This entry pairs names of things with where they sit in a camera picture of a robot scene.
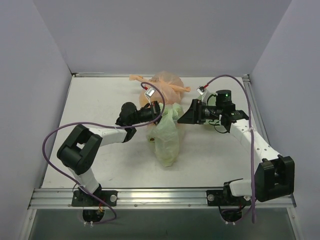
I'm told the green wavy plastic bowl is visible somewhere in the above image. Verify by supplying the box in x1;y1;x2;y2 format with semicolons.
197;91;222;127

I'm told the aluminium front rail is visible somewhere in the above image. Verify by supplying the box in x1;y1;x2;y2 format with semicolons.
27;187;297;210

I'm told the aluminium right side rail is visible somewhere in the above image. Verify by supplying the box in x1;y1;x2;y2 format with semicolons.
242;74;269;143

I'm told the orange tied plastic bag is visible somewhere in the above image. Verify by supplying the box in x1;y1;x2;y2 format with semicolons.
129;71;191;105

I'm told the aluminium rail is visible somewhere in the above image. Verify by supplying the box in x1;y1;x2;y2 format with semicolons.
242;74;269;143
27;187;297;210
72;72;106;78

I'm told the green plastic bag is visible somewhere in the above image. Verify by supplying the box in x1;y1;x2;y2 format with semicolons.
146;103;185;167

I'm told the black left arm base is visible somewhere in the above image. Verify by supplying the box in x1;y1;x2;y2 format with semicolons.
71;184;118;226

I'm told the aluminium back rail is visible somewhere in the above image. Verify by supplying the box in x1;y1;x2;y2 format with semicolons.
72;72;106;78

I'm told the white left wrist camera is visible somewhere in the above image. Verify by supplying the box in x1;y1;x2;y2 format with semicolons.
144;87;156;103

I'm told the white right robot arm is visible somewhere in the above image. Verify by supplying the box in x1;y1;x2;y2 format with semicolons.
177;89;295;205

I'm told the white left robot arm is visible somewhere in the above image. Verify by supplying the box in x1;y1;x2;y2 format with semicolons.
57;101;161;206

